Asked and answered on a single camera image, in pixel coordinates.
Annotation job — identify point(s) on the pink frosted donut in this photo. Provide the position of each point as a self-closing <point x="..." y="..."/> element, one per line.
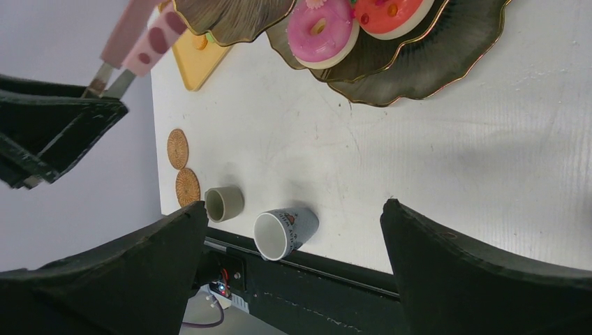
<point x="321" y="34"/>

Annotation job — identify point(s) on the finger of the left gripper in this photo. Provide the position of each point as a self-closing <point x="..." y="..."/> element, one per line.
<point x="34" y="115"/>
<point x="84" y="133"/>

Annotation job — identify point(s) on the orange sandwich cookie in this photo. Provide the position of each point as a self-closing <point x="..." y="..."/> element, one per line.
<point x="199" y="42"/>

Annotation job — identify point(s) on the pink handled metal tongs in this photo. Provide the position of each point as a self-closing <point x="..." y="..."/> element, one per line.
<point x="145" y="31"/>

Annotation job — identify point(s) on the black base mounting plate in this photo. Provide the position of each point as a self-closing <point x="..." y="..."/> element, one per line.
<point x="309" y="294"/>

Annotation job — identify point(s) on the red strawberry donut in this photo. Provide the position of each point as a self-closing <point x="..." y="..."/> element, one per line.
<point x="390" y="19"/>

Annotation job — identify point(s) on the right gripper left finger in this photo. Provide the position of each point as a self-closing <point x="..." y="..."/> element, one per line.
<point x="137" y="284"/>

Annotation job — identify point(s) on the grey small cup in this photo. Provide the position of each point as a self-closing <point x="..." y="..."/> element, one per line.
<point x="223" y="203"/>

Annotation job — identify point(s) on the yellow serving tray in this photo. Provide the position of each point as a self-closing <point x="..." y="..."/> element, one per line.
<point x="196" y="66"/>

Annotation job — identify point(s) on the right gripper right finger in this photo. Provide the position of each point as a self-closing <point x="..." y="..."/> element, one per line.
<point x="450" y="283"/>

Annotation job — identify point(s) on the three tier glass stand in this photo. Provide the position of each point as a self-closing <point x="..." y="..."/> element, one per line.
<point x="442" y="49"/>

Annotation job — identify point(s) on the left white cable duct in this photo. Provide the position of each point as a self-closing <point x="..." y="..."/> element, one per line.
<point x="225" y="298"/>

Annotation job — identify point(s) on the blue grey mug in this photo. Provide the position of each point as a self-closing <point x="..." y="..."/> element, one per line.
<point x="279" y="232"/>

